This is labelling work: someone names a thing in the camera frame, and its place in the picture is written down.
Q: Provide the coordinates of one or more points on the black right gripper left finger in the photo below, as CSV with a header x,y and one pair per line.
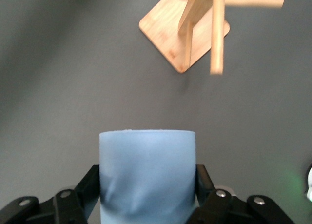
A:
x,y
87,185

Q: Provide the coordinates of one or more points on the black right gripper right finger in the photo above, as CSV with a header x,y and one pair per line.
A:
x,y
204,185

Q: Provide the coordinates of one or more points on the light blue cup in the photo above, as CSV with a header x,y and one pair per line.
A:
x,y
146,160

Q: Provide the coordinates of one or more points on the dark grey table mat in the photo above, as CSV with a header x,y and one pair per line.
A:
x,y
61,87

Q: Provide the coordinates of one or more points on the wooden mug tree stand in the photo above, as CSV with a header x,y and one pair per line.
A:
x,y
165,33

